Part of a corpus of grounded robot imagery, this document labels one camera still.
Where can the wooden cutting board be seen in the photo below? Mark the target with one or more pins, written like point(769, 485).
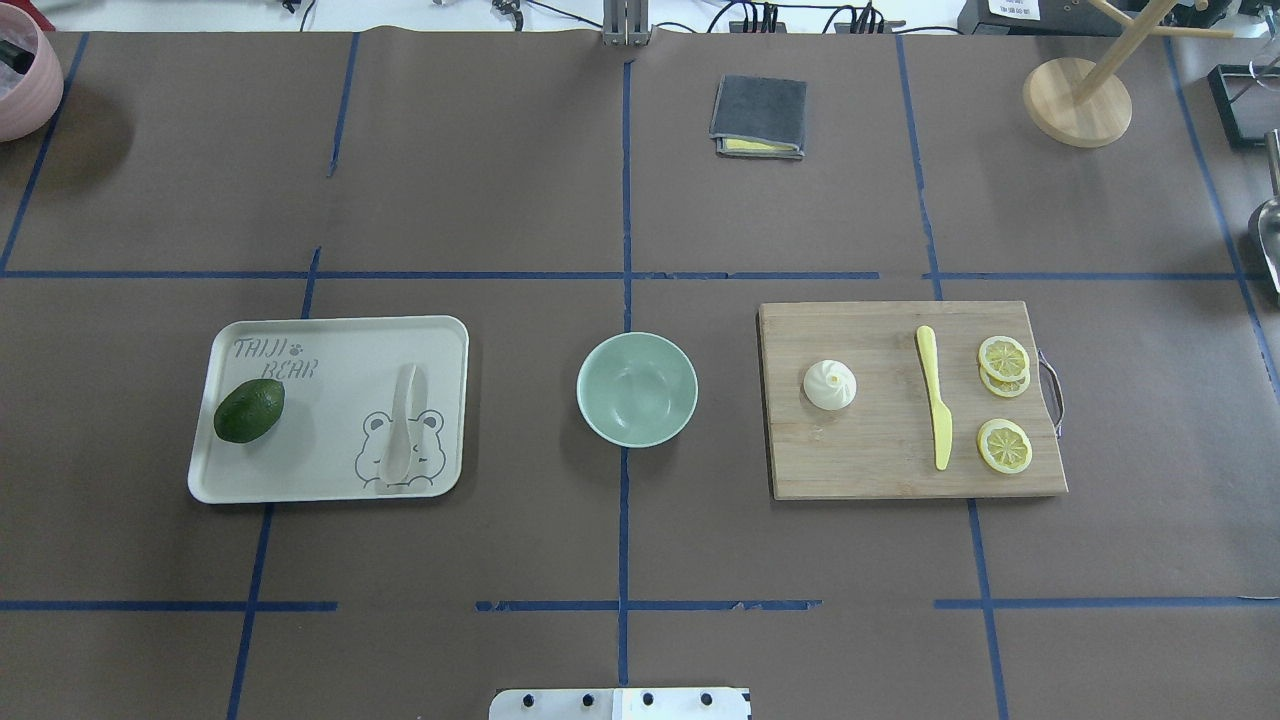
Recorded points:
point(881, 445)

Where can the yellow plastic knife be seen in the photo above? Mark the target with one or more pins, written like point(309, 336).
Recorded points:
point(942, 421)

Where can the grey metal mounting post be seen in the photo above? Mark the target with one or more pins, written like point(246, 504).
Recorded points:
point(626, 23)

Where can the green avocado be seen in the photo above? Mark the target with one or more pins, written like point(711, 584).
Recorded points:
point(249, 411)

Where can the pink pot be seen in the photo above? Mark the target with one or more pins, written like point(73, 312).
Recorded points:
point(32, 85)

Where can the black tray at edge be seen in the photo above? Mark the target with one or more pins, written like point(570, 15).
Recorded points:
point(1247, 110)

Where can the metal scoop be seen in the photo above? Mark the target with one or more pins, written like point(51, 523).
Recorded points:
point(1265, 219)

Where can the lemon slice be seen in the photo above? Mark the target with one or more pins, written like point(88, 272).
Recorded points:
point(1004, 359)
point(1004, 446)

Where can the upper lemon slice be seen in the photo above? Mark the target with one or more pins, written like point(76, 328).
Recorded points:
point(1004, 359)

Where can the wooden stand with round base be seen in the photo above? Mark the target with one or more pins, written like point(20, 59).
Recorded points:
point(1083, 103)

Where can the middle lemon slice underneath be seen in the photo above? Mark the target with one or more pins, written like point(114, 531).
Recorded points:
point(1005, 389)

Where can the light green bowl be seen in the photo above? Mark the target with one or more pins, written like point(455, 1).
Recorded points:
point(637, 389)

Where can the grey folded cloth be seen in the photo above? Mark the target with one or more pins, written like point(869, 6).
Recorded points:
point(760, 117)

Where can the white ceramic spoon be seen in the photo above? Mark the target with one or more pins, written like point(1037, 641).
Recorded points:
point(397, 458)

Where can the lower lemon slice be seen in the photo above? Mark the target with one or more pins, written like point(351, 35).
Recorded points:
point(1004, 446)

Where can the cream bear serving tray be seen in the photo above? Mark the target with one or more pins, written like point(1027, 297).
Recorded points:
point(339, 377)

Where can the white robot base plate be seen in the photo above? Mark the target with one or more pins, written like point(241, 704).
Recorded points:
point(623, 703)

